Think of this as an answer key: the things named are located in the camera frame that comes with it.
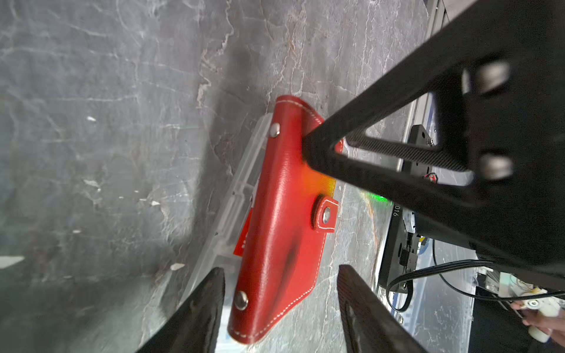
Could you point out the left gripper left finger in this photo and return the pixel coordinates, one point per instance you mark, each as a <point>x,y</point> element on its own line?
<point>195,325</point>

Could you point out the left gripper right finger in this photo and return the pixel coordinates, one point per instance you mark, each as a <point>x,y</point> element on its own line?
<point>367,324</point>

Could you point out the person's hand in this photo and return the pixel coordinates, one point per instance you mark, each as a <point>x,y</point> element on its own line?
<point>553,326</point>

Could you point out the red leather wallet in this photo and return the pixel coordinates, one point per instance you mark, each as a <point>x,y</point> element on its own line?
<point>293,212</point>

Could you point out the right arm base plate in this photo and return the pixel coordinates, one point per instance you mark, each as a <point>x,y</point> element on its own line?
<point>400,254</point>

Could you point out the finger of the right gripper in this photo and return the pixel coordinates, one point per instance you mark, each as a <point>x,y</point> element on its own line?
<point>496,73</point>

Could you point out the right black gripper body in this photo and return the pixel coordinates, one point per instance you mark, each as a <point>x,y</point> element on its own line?
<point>512,213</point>

